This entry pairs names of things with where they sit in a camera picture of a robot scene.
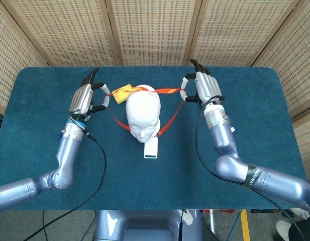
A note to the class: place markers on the white perforated plate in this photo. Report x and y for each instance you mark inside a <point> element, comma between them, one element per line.
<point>188,218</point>

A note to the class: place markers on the white shoe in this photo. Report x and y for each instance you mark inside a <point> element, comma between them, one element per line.
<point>299,213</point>
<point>283,229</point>

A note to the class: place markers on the orange juice plastic bottle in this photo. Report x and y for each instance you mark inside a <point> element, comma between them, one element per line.
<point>232,129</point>

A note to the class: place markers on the blue carpet table cover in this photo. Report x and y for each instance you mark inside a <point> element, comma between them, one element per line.
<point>154,180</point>

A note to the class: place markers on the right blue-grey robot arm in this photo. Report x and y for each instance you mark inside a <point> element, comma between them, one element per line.
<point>230,165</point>

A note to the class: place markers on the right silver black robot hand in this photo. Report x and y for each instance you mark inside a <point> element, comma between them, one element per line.
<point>207,85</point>

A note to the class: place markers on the white mannequin head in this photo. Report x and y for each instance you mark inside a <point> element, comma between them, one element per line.
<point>143,110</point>

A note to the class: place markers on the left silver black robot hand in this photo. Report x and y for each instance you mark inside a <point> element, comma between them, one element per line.
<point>82,99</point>

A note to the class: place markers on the yellow sponge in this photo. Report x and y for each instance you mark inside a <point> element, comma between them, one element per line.
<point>120,98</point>

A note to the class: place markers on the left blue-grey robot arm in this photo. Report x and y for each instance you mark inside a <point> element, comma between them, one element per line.
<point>66,155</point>

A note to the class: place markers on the blue-grey robot torso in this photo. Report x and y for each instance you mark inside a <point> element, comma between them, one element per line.
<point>144,226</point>

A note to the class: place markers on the yellow floor tape strip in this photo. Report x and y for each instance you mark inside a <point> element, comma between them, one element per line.
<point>245,226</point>

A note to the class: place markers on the woven bamboo folding screen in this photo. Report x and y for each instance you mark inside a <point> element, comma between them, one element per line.
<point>154,32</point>

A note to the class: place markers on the grey metal table leg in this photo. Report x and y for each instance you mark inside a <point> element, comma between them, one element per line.
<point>212,222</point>

